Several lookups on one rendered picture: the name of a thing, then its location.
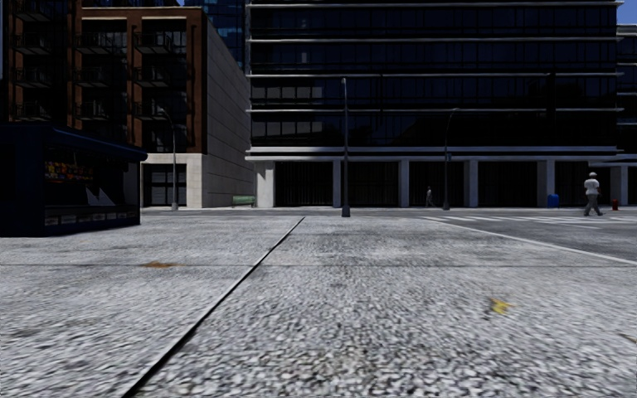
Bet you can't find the grey street lamp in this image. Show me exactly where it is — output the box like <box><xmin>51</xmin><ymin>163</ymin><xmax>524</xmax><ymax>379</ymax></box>
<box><xmin>442</xmin><ymin>107</ymin><xmax>461</xmax><ymax>211</ymax></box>
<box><xmin>157</xmin><ymin>106</ymin><xmax>179</xmax><ymax>211</ymax></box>
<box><xmin>340</xmin><ymin>76</ymin><xmax>352</xmax><ymax>218</ymax></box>

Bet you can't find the red brick building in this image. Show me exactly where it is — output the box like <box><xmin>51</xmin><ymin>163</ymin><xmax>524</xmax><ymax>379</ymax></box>
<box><xmin>0</xmin><ymin>0</ymin><xmax>256</xmax><ymax>209</ymax></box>

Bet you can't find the dark glass office building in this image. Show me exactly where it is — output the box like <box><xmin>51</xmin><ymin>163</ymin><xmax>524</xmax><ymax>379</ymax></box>
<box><xmin>245</xmin><ymin>0</ymin><xmax>625</xmax><ymax>209</ymax></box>

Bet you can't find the glass tower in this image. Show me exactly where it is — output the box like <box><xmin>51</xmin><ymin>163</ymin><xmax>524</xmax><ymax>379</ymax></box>
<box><xmin>183</xmin><ymin>0</ymin><xmax>247</xmax><ymax>69</ymax></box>

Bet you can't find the blue booth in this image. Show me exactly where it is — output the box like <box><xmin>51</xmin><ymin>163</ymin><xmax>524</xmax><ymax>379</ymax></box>
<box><xmin>0</xmin><ymin>123</ymin><xmax>148</xmax><ymax>238</ymax></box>

